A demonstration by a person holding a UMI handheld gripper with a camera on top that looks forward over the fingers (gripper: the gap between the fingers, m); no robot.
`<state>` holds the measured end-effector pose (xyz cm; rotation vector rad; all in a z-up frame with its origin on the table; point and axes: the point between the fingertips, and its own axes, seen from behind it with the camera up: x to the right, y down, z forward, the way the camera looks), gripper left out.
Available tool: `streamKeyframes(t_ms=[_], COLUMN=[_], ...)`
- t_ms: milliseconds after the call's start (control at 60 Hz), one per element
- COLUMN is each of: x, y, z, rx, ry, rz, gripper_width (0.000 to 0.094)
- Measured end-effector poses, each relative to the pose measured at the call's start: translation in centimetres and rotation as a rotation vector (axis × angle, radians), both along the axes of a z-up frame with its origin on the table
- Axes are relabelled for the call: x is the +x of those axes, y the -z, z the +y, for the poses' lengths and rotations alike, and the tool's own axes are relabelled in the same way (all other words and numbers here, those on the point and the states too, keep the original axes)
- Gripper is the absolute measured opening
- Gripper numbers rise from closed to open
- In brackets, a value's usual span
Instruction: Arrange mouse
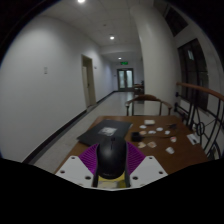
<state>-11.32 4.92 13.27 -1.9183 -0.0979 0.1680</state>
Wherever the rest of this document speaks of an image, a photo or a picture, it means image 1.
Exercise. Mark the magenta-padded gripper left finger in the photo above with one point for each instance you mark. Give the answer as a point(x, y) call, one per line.
point(74, 168)

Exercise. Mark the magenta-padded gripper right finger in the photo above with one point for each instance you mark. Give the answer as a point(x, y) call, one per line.
point(146, 168)

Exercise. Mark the black computer mouse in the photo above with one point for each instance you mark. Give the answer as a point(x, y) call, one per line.
point(111, 158)

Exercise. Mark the black mouse pad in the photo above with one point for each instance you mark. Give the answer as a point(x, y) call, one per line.
point(100, 131)

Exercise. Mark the small tan patterned token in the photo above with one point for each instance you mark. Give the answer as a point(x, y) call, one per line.
point(152, 144)
point(141, 145)

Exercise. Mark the small black box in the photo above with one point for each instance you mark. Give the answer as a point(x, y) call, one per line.
point(136, 136)

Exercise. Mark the small round tan token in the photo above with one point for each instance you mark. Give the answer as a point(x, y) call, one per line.
point(143, 132)

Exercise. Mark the small round white token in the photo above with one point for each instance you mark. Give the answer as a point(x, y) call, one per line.
point(152, 132)
point(167, 132)
point(159, 129)
point(143, 126)

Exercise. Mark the small pink-white token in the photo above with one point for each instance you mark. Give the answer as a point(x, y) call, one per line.
point(173, 139)

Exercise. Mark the white rectangular card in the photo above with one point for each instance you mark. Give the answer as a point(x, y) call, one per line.
point(149, 122)

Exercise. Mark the small dark clip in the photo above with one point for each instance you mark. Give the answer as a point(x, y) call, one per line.
point(172, 126)

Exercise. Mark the white printed card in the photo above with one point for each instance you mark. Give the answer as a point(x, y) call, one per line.
point(192, 139)

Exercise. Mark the wooden armchair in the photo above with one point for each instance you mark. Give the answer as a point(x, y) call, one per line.
point(146, 97)

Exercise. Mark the distant wooden furniture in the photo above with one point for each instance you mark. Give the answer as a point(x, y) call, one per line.
point(139, 88)

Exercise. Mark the beige side door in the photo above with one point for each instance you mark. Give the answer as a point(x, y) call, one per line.
point(89, 83)

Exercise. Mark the glass double door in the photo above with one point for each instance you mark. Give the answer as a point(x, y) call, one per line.
point(125, 79)

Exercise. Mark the black railing with wooden handrail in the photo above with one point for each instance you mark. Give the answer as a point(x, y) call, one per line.
point(200, 89)

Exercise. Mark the dark framed window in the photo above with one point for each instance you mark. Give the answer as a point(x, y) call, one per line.
point(195, 73)

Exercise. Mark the green exit sign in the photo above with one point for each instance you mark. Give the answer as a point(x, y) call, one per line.
point(124, 63)

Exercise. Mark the round ceiling lights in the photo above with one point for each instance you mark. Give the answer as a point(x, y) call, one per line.
point(112, 37)

